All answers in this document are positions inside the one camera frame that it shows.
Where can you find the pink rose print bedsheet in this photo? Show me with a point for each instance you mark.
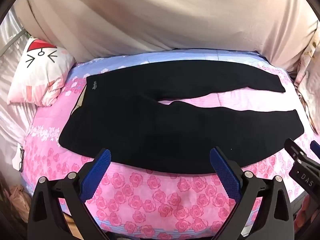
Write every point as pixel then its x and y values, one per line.
pixel 155 200

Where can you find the peach crumpled cloth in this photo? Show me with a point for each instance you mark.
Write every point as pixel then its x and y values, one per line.
pixel 18 197

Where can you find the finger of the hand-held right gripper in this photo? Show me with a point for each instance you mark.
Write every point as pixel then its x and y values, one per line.
pixel 295 150
pixel 315 148

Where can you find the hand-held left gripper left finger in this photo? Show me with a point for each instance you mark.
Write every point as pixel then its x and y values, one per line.
pixel 96 177

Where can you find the black eyeglasses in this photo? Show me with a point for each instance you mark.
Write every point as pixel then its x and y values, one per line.
pixel 21 160

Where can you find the black pants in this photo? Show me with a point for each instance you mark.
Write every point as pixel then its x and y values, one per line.
pixel 150 130

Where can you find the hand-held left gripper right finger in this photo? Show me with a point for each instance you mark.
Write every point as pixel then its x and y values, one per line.
pixel 225 175

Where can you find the white satin curtain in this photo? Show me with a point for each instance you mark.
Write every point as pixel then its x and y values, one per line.
pixel 12 120

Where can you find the cream patterned cloth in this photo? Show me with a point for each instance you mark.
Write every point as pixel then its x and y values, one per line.
pixel 308 80

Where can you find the cartoon face pillow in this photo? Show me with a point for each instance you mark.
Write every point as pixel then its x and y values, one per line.
pixel 40 75

